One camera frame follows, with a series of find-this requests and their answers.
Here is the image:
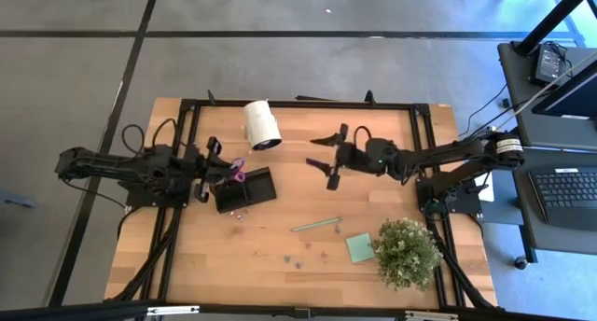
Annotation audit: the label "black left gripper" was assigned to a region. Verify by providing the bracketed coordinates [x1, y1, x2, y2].
[184, 136, 234, 204]

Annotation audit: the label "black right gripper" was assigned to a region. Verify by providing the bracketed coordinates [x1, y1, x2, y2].
[310, 123, 397, 190]

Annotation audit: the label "purple-handled scissors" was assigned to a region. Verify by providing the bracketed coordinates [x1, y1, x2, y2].
[228, 156, 247, 185]

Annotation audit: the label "black mesh desk organizer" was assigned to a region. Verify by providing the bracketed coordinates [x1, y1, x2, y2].
[212, 165, 278, 215]

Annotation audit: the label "green pencil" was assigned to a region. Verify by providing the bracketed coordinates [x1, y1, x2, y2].
[289, 216, 344, 233]

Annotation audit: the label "green sticky note pad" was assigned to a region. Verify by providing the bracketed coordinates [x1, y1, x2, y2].
[345, 232, 377, 265]

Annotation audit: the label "artificial potted plant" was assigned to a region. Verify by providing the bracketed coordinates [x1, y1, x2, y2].
[371, 216, 444, 292]

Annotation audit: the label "white paper sheet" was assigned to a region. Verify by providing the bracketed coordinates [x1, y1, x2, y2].
[478, 171, 495, 203]

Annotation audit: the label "grey desk with monitor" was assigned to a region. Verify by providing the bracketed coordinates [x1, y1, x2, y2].
[496, 40, 597, 153]

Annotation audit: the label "blue floor object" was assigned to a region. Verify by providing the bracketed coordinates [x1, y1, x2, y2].
[0, 189, 37, 209]

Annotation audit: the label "black rig beam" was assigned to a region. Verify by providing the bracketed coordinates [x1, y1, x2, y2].
[0, 300, 597, 321]

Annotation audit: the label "black power adapter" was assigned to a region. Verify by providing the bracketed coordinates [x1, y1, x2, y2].
[534, 44, 568, 87]

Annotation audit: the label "black laptop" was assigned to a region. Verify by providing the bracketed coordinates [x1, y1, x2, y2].
[529, 167, 597, 232]

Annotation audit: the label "grey desk with laptop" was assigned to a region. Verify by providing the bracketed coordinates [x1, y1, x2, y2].
[507, 147, 597, 257]

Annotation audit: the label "dark computer monitor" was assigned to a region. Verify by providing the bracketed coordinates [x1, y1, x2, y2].
[531, 59, 597, 119]

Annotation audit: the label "black vertical pole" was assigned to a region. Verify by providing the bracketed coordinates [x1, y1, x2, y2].
[512, 0, 597, 57]

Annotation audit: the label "black aluminium table frame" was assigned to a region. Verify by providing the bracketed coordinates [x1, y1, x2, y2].
[139, 90, 467, 308]

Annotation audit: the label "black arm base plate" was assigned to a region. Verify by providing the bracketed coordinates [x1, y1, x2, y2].
[416, 175, 482, 216]
[125, 175, 192, 209]

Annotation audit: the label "black cable bundle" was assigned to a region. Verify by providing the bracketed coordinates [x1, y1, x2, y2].
[426, 216, 498, 311]
[104, 208, 181, 303]

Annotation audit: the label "black floor cable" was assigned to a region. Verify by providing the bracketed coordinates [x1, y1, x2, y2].
[459, 82, 512, 140]

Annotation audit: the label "silver bracket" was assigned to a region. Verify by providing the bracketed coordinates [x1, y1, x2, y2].
[404, 310, 461, 321]
[146, 304, 201, 316]

